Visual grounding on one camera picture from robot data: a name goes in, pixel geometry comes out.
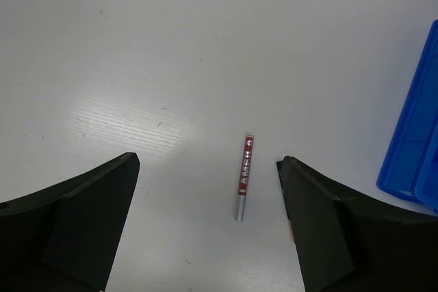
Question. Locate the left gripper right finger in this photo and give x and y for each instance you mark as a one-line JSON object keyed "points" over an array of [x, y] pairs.
{"points": [[348, 241]]}

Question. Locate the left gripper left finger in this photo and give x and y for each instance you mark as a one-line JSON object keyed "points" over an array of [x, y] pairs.
{"points": [[65, 237]]}

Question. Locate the red silver lip gloss tube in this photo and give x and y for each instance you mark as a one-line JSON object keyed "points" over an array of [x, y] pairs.
{"points": [[244, 177]]}

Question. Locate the dark blue gold pencil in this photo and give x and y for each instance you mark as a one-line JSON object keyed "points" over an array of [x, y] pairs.
{"points": [[279, 166]]}

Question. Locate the blue plastic organizer bin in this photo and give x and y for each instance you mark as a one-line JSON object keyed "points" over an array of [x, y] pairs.
{"points": [[409, 169]]}

